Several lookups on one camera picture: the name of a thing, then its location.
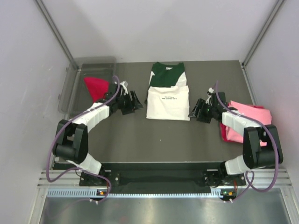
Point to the white and green t-shirt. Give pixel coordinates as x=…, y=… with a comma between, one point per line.
x=168, y=93

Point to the pink t-shirt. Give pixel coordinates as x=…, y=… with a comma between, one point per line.
x=239, y=122

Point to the left aluminium frame post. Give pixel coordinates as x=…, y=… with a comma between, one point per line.
x=49, y=20

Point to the right aluminium frame post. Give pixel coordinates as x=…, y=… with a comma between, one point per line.
x=265, y=27

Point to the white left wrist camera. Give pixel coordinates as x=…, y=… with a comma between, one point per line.
x=124, y=88

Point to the aluminium frame post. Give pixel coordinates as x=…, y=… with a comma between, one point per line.
x=49, y=20
x=265, y=27

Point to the crimson red t-shirt in bin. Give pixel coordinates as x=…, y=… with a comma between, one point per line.
x=96, y=87

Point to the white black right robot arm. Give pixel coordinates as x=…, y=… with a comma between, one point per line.
x=260, y=142

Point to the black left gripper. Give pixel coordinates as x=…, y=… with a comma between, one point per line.
x=136, y=104

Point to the clear grey plastic bin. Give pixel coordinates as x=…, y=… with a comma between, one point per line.
x=75, y=97

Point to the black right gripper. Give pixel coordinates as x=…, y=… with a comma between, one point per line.
x=201, y=104

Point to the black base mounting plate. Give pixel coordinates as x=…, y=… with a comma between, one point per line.
x=202, y=174

